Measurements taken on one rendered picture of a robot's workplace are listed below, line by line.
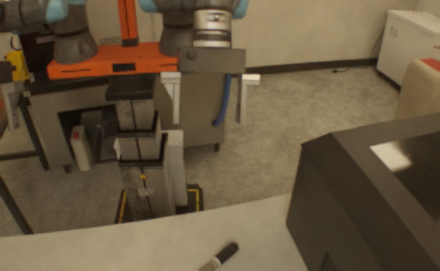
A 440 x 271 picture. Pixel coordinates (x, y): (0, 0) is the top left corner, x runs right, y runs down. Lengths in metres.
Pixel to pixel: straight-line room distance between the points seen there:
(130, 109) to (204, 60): 0.54
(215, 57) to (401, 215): 0.43
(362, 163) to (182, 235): 0.45
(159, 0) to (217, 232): 0.56
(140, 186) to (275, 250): 0.69
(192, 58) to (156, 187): 0.76
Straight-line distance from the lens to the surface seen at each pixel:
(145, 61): 1.00
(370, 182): 0.54
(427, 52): 3.44
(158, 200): 1.35
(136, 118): 1.13
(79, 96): 2.03
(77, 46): 1.06
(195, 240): 0.78
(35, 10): 0.85
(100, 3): 1.89
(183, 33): 0.98
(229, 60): 0.64
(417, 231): 0.50
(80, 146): 2.31
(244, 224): 0.81
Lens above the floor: 1.54
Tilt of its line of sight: 35 degrees down
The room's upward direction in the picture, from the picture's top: straight up
